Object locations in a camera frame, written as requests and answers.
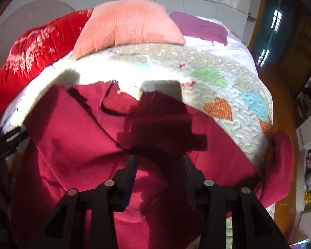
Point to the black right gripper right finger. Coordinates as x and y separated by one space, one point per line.
253 227

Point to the red floral duvet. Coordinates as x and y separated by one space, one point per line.
36 49

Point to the dark red sweater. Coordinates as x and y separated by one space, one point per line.
81 136

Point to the white shelf unit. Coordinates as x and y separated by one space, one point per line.
301 232

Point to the purple towel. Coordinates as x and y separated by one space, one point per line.
194 27

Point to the wooden door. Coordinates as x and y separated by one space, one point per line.
295 62

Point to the round beige headboard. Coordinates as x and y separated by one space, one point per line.
31 15

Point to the pink checked pillow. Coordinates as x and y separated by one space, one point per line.
123 22

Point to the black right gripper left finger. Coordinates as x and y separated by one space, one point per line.
66 227

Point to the patchwork heart quilt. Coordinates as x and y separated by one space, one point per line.
219 81

